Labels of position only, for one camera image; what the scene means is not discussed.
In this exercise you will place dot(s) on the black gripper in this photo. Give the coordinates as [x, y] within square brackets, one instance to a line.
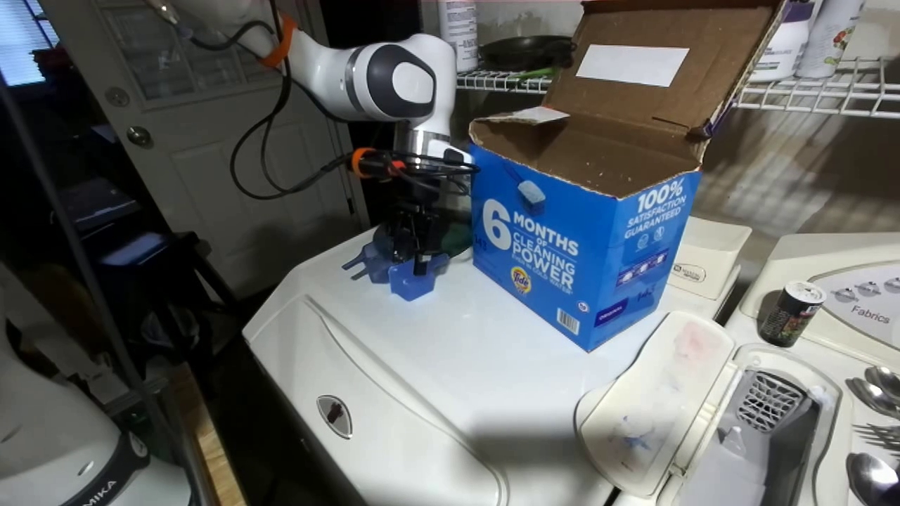
[426, 209]

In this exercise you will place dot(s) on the small solid blue cup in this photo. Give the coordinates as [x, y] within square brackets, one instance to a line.
[418, 282]

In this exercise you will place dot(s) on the round green bowl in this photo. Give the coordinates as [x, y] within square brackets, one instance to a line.
[459, 241]

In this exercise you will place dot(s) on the blue cardboard detergent box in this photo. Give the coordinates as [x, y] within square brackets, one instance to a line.
[581, 242]

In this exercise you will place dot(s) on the black frying pan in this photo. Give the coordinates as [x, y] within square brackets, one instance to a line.
[530, 53]

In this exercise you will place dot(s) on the tall white bottle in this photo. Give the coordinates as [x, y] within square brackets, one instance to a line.
[459, 25]

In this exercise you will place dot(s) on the white panelled door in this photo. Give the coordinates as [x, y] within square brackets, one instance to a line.
[187, 214]

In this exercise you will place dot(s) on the white plastic lint lid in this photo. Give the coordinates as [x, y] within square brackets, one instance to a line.
[661, 404]

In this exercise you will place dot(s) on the dark side table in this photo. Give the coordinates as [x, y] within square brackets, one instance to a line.
[131, 254]

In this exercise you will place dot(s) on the silver door knob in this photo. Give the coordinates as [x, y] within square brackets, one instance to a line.
[140, 136]

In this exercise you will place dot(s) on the silver deadbolt lock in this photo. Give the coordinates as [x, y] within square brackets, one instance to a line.
[117, 98]

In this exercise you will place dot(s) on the black tripod stand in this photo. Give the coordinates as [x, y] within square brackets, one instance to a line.
[75, 282]

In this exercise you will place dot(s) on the small dark jar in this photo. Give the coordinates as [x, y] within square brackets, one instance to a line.
[789, 313]

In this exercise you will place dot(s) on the grey lint filter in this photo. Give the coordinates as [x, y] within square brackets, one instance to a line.
[764, 431]

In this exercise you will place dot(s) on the white bottle purple cap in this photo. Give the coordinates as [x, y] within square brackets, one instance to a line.
[782, 44]

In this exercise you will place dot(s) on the brown cardboard box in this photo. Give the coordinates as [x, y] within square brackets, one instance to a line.
[817, 95]

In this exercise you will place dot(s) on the white spray can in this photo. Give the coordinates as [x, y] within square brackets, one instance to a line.
[830, 37]

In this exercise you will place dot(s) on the metal spoon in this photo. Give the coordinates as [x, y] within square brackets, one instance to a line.
[872, 478]
[876, 390]

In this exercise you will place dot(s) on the metal fork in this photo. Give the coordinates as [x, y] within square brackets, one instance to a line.
[879, 438]

